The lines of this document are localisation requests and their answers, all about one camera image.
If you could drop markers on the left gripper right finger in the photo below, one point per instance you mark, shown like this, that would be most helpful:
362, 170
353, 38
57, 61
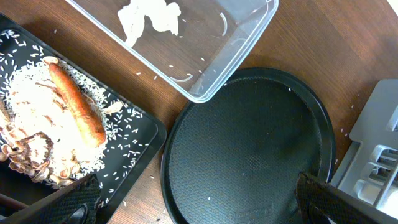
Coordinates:
320, 202

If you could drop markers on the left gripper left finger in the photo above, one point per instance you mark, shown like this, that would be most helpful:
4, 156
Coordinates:
75, 203

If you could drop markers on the food scraps and rice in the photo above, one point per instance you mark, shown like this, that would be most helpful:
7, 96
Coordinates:
40, 128

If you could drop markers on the orange carrot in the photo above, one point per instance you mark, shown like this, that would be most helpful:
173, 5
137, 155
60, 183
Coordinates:
88, 122

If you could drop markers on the grey plastic dishwasher rack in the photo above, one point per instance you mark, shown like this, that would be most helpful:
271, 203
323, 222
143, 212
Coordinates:
368, 172

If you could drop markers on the black rectangular waste tray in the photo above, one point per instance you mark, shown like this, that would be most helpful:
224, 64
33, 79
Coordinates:
134, 137

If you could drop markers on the clear plastic waste bin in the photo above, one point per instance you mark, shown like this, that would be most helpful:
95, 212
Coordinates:
195, 46

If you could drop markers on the round black serving tray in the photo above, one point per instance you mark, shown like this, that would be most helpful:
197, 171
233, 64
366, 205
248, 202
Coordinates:
237, 157

